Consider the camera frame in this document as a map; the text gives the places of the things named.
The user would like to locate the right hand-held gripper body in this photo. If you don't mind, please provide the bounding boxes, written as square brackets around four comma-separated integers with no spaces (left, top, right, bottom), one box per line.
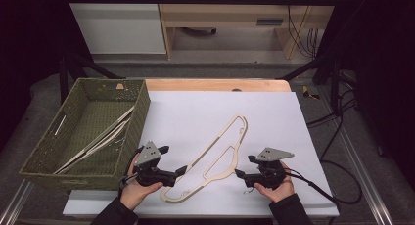
[244,147,296,191]

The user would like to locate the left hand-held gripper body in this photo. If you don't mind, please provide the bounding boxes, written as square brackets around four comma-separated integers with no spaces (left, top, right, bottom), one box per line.
[133,140,179,188]

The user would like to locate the beige wooden clothes hanger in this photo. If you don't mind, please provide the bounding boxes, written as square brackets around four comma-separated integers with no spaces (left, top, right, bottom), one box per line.
[159,113,257,203]
[53,106,136,175]

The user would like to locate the green woven basket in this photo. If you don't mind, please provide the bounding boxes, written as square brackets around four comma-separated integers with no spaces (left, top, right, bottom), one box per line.
[19,77,152,192]

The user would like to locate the person's right hand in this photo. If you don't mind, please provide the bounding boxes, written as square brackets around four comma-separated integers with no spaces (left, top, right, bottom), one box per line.
[254,161,296,204]

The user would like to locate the person's left hand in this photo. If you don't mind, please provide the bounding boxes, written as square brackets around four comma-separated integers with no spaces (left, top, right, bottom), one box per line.
[119,162,164,211]

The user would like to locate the white sheet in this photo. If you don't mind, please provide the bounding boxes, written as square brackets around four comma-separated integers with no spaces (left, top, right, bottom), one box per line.
[62,90,341,219]

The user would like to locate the yellow and black tool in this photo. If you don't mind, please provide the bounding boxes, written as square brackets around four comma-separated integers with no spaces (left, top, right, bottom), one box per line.
[301,85,321,101]

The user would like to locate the black metal stand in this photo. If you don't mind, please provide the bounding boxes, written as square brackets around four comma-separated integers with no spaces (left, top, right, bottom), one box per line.
[277,53,341,110]
[58,51,125,104]

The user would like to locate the white cabinet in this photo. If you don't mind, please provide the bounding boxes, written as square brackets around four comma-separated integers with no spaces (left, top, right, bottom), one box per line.
[63,0,167,55]

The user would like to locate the dark curtain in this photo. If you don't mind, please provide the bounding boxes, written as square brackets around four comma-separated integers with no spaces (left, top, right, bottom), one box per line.
[0,0,86,151]
[316,0,415,182]

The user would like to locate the light wooden desk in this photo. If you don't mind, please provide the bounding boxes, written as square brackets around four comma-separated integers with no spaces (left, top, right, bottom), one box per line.
[156,0,341,61]

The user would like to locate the black horizontal bar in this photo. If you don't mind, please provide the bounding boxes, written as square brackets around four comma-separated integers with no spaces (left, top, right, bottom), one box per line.
[63,0,341,7]

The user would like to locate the grey left gripper cable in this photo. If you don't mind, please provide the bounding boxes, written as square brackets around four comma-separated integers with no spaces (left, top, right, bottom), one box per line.
[117,175,138,192]

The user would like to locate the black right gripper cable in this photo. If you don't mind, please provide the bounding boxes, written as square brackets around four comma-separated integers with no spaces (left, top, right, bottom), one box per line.
[284,157,364,206]

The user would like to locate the black floor cables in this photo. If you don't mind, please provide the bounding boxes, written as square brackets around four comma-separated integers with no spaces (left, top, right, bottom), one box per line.
[305,71,359,133]

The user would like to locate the aluminium rail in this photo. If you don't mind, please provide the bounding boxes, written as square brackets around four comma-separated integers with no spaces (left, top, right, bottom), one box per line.
[317,87,394,225]
[0,180,35,225]

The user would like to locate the black hanging cables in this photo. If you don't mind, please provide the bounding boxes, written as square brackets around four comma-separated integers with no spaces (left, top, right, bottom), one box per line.
[286,0,320,59]

